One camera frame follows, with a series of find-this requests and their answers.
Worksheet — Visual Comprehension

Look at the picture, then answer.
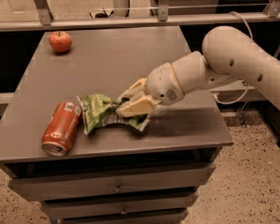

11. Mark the bottom grey drawer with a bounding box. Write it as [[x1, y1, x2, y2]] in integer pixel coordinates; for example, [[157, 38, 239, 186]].
[[63, 208, 188, 224]]

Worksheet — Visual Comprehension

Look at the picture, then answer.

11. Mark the top grey drawer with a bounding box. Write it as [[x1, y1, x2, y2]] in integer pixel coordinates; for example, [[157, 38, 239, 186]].
[[9, 162, 216, 202]]

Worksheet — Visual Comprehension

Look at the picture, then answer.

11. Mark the red apple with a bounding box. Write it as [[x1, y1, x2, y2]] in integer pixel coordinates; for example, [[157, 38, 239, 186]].
[[49, 31, 72, 53]]

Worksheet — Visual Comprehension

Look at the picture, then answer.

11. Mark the middle grey drawer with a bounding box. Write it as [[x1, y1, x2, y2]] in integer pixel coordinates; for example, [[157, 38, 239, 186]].
[[42, 190, 199, 218]]

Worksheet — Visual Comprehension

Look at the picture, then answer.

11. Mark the red coke can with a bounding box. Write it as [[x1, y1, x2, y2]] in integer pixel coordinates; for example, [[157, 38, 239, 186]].
[[41, 102, 82, 157]]

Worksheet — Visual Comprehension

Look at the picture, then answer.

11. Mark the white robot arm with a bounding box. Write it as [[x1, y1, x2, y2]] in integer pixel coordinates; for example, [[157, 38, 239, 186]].
[[117, 26, 280, 118]]

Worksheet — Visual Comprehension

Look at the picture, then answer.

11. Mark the grey metal railing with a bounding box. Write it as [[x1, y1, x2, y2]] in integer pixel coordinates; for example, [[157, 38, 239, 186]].
[[0, 0, 280, 32]]

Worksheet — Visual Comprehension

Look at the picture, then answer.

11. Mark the green jalapeno chip bag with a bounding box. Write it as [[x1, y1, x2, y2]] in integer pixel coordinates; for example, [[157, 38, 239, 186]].
[[77, 94, 149, 134]]

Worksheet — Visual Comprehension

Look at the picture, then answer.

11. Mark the white cable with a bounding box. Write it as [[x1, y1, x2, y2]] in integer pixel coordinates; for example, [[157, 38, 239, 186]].
[[212, 11, 255, 105]]

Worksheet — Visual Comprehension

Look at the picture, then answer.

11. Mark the grey drawer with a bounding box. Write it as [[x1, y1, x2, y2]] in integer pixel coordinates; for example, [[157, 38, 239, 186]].
[[9, 162, 216, 202], [63, 208, 188, 224], [42, 190, 199, 218]]

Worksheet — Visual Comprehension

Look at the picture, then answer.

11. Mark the grey drawer cabinet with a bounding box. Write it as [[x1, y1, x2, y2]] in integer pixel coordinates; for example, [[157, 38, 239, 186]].
[[0, 27, 231, 224]]

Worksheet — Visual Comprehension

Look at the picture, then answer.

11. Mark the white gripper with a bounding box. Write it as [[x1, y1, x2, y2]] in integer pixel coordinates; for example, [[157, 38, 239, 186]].
[[116, 63, 185, 118]]

